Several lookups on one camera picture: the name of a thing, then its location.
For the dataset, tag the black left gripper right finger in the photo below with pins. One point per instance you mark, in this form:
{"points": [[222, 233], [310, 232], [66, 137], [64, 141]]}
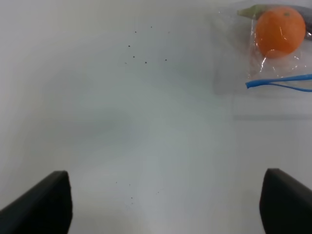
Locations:
{"points": [[285, 204]]}

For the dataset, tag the orange fruit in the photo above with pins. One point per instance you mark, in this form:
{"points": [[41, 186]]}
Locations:
{"points": [[279, 31]]}

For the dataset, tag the clear blue-zip plastic bag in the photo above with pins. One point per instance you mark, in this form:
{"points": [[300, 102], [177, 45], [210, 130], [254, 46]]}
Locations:
{"points": [[240, 64]]}

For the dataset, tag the dark purple eggplant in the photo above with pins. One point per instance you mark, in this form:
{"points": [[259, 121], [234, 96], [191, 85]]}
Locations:
{"points": [[256, 11]]}

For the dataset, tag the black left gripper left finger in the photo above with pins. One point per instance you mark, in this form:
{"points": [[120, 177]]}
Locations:
{"points": [[46, 208]]}

